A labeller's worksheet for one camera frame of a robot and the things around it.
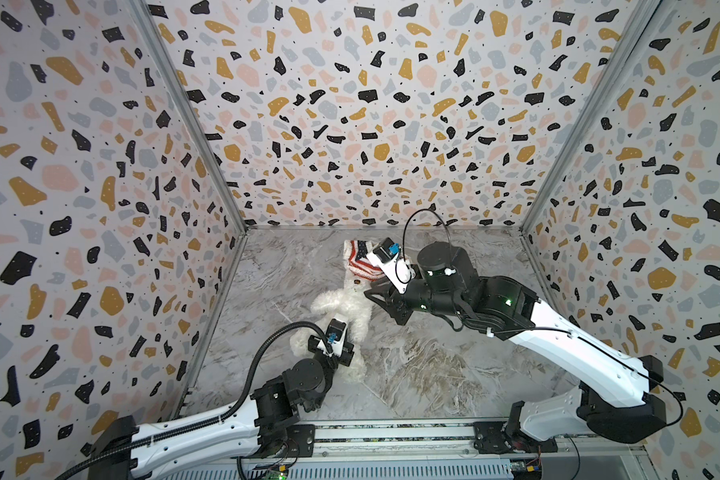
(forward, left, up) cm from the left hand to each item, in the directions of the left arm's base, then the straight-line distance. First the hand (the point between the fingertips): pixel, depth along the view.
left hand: (349, 314), depth 70 cm
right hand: (-2, -5, +15) cm, 16 cm away
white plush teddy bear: (+1, 0, +3) cm, 3 cm away
